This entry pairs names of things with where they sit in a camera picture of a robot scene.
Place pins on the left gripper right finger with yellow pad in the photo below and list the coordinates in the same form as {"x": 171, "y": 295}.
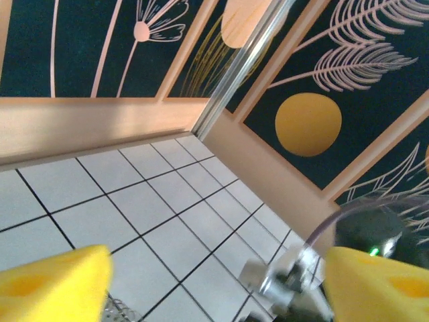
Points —
{"x": 375, "y": 292}

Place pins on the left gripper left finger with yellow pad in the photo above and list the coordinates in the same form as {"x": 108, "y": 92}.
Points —
{"x": 50, "y": 292}

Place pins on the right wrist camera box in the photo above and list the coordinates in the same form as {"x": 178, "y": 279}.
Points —
{"x": 285, "y": 281}

